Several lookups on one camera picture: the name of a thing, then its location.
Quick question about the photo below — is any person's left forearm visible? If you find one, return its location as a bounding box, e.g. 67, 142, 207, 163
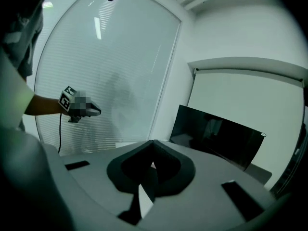
24, 94, 70, 116

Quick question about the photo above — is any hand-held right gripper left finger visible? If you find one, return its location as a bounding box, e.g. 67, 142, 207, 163
107, 140, 155, 194

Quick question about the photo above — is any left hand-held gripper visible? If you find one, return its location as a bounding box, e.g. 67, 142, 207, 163
58, 85, 102, 124

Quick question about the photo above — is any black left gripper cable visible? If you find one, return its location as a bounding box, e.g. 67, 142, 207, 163
58, 114, 63, 154

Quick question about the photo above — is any person's grey shirt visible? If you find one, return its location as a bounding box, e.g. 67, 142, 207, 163
0, 0, 45, 129

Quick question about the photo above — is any white roller blind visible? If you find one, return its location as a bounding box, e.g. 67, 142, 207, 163
189, 67, 305, 178

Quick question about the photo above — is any black door frame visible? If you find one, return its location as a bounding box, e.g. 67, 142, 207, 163
269, 121, 308, 199

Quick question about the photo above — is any wide black monitor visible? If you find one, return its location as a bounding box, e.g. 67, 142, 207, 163
169, 104, 267, 172

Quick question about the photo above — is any grey laptop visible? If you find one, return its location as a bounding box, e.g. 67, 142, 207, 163
244, 163, 272, 186

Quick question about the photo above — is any glass partition with blinds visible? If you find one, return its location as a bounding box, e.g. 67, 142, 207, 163
33, 0, 182, 157

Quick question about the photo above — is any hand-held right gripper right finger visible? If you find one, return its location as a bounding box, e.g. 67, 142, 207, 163
153, 140, 196, 198

